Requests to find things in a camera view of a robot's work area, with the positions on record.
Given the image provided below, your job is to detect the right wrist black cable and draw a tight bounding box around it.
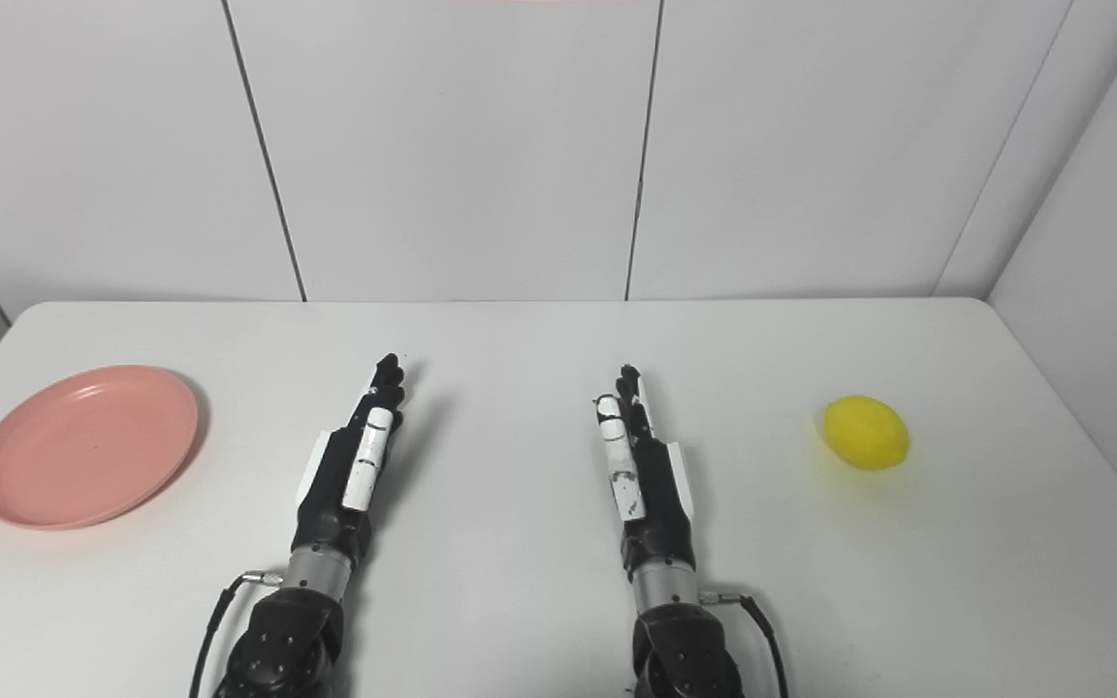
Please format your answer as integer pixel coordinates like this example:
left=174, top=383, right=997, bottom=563
left=699, top=590, right=791, bottom=698

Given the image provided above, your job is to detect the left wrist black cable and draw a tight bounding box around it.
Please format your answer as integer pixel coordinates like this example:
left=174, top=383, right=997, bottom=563
left=188, top=571, right=285, bottom=698

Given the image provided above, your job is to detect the pink round plate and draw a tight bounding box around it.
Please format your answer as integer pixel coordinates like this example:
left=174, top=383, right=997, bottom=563
left=0, top=365, right=201, bottom=530

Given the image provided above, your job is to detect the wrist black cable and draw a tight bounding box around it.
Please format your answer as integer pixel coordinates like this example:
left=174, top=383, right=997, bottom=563
left=188, top=571, right=285, bottom=698
left=699, top=590, right=791, bottom=698

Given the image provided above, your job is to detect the yellow lemon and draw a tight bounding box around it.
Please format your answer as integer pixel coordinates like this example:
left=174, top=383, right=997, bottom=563
left=821, top=395, right=910, bottom=472

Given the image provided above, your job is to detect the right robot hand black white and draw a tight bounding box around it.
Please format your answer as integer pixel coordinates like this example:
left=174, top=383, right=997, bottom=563
left=593, top=365, right=699, bottom=583

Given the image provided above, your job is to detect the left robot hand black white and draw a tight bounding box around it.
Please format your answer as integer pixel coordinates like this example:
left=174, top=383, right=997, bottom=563
left=292, top=353, right=409, bottom=569

